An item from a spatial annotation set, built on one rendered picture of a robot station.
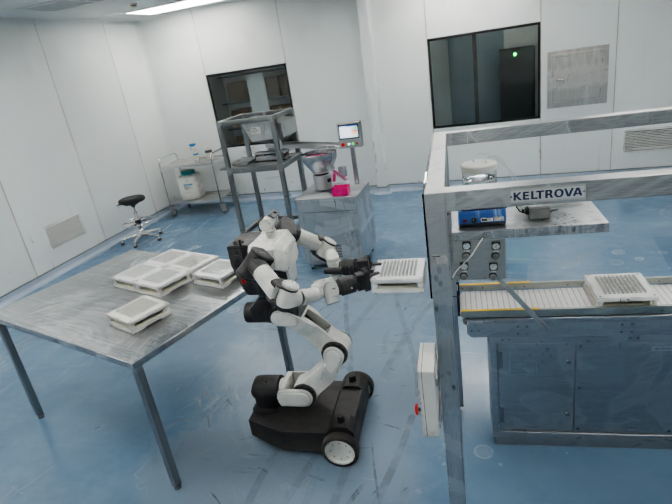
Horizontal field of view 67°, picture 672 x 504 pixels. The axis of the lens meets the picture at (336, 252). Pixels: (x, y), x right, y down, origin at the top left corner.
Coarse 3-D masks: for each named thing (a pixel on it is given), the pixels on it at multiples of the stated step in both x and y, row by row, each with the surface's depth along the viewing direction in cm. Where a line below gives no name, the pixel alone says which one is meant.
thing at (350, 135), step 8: (360, 120) 490; (344, 128) 490; (352, 128) 488; (360, 128) 489; (344, 136) 493; (352, 136) 491; (360, 136) 489; (344, 144) 495; (352, 144) 494; (360, 144) 492; (352, 152) 502; (352, 160) 505
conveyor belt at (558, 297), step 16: (560, 288) 249; (576, 288) 247; (656, 288) 236; (464, 304) 248; (480, 304) 246; (496, 304) 243; (512, 304) 241; (528, 304) 239; (544, 304) 237; (560, 304) 235; (576, 304) 233
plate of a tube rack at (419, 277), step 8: (392, 264) 253; (424, 264) 248; (408, 272) 242; (416, 272) 241; (376, 280) 239; (384, 280) 238; (392, 280) 237; (400, 280) 237; (408, 280) 236; (416, 280) 235
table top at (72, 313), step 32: (128, 256) 386; (64, 288) 342; (96, 288) 333; (192, 288) 310; (224, 288) 303; (0, 320) 308; (32, 320) 300; (64, 320) 293; (96, 320) 287; (160, 320) 275; (192, 320) 270; (96, 352) 253; (128, 352) 248; (160, 352) 250
